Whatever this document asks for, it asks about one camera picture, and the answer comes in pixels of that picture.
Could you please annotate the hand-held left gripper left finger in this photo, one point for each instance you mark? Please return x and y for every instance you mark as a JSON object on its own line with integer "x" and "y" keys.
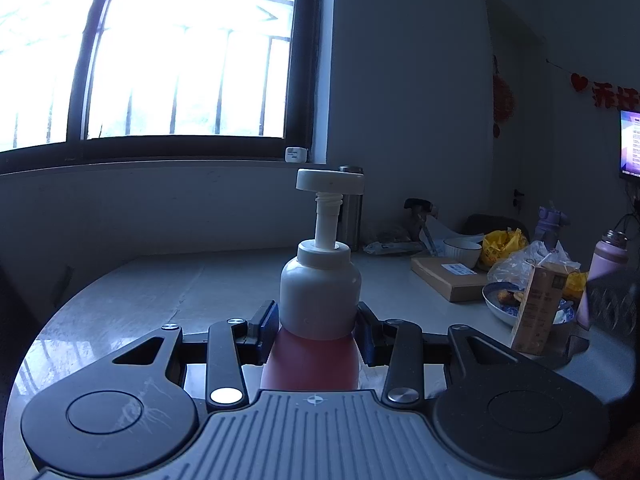
{"x": 267, "y": 331}

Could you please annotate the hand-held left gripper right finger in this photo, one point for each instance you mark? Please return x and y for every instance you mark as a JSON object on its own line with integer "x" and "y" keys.
{"x": 367, "y": 336}

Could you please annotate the white pink pump bottle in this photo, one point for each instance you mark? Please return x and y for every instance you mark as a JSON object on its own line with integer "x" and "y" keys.
{"x": 320, "y": 290}

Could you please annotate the pink insulated bottle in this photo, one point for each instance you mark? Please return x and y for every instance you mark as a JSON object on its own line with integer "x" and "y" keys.
{"x": 602, "y": 265}

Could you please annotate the tan carton box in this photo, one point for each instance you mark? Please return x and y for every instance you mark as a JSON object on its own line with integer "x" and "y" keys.
{"x": 537, "y": 310}

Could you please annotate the clear plastic packet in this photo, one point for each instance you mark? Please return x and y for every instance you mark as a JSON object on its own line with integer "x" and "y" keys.
{"x": 392, "y": 247}

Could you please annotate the flat cardboard box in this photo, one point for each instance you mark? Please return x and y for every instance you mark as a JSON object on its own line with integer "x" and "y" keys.
{"x": 445, "y": 280}

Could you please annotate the clear plastic bag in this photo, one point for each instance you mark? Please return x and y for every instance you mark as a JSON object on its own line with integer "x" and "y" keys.
{"x": 520, "y": 265}

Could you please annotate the purple water bottle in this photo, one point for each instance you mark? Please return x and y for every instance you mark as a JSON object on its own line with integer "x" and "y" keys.
{"x": 550, "y": 222}

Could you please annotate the fried food pieces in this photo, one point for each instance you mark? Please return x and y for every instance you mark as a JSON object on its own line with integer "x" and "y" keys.
{"x": 506, "y": 296}

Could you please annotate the blue patterned bowl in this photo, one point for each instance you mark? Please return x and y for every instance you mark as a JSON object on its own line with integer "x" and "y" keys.
{"x": 500, "y": 312}

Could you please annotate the stainless steel thermos flask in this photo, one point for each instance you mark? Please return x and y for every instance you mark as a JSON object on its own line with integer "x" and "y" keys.
{"x": 353, "y": 220}

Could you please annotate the yellow plastic bag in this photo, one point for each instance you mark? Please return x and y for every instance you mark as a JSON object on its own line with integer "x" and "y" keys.
{"x": 502, "y": 245}

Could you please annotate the white ribbed bowl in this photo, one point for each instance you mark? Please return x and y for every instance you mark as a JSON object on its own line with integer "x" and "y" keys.
{"x": 462, "y": 252}

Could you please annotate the black trigger spray bottle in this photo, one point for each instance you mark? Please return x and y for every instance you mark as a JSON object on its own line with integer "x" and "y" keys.
{"x": 418, "y": 206}

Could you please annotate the dark chair back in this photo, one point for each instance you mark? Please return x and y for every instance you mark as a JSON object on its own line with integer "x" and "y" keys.
{"x": 480, "y": 224}

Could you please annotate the lit display screen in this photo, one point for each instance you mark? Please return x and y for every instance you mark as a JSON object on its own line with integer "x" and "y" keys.
{"x": 631, "y": 145}

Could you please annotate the small white sill device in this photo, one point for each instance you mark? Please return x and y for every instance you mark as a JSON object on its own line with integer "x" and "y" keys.
{"x": 296, "y": 154}

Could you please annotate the red heart letter banner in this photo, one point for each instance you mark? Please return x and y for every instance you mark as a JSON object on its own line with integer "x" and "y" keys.
{"x": 607, "y": 95}

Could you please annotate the dark framed barred window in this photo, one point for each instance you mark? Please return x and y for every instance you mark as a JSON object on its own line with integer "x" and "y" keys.
{"x": 175, "y": 60}

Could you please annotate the red hanging wall ornament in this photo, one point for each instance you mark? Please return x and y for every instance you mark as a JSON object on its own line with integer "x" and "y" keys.
{"x": 502, "y": 97}

